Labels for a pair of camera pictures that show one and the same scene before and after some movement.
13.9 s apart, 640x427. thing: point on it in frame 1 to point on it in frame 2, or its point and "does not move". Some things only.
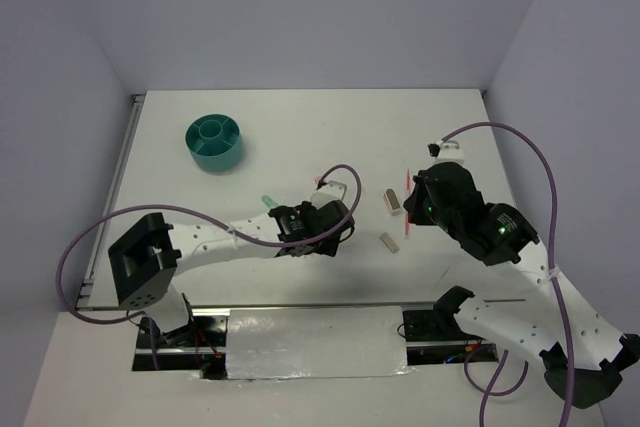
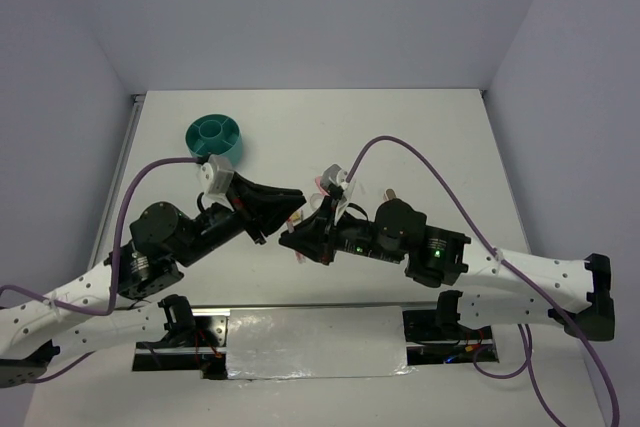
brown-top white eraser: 392,202 does not move
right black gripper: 412,204 to 315,238
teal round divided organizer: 215,142 does not move
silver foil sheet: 316,342 does not move
